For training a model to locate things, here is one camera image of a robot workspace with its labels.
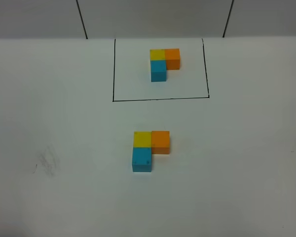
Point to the template orange block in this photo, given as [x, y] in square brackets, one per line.
[173, 59]

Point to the template blue block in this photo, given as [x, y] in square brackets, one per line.
[158, 70]

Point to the template yellow block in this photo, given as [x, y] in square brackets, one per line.
[157, 54]

